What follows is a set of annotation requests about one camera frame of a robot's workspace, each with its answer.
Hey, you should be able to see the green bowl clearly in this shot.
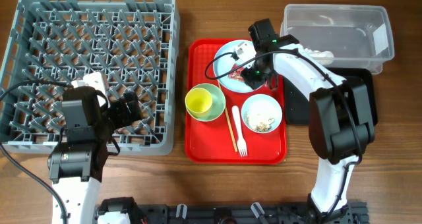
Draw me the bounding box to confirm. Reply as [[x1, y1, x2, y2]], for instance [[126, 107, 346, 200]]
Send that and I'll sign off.
[[186, 83, 226, 122]]

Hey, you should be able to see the red plastic tray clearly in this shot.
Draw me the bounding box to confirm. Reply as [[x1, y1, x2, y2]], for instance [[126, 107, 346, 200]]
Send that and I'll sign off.
[[185, 38, 287, 165]]

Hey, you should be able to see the yellow cup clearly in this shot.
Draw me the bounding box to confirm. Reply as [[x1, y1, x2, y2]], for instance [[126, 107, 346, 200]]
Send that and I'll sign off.
[[185, 88, 213, 118]]

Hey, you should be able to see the black waste tray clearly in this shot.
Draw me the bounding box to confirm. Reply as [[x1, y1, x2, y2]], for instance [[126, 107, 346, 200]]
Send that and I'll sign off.
[[284, 67, 378, 125]]

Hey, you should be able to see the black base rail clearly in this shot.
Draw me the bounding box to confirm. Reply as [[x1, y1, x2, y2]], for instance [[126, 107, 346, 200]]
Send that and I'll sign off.
[[92, 197, 370, 224]]

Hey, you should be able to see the clear plastic bin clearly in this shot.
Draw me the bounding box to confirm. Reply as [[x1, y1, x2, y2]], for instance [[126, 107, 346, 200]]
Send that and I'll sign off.
[[280, 4, 395, 74]]

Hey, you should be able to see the red snack wrapper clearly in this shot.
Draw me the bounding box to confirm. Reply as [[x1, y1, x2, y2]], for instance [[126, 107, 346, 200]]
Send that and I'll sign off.
[[228, 63, 245, 82]]

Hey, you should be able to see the small light blue bowl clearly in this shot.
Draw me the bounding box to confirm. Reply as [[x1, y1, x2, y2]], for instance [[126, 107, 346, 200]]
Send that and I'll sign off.
[[241, 94, 283, 134]]

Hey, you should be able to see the white plastic fork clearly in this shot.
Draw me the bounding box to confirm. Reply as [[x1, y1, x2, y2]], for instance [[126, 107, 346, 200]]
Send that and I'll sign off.
[[231, 105, 248, 157]]

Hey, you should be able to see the wooden chopstick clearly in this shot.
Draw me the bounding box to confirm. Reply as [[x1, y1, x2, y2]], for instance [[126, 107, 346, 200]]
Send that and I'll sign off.
[[217, 81, 238, 153]]

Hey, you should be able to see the grey dishwasher rack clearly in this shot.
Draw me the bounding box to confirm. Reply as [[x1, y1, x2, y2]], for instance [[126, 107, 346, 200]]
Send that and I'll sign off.
[[1, 0, 180, 155]]

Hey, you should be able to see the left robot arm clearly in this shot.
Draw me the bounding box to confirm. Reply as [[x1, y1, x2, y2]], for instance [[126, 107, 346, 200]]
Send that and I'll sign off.
[[47, 86, 147, 223]]

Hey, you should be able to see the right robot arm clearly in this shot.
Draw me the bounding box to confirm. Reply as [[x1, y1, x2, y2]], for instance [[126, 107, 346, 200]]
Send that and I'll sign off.
[[241, 18, 375, 223]]

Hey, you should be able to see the light blue plate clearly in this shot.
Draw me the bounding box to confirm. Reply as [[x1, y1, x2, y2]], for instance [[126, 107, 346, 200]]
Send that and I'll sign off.
[[212, 40, 256, 94]]

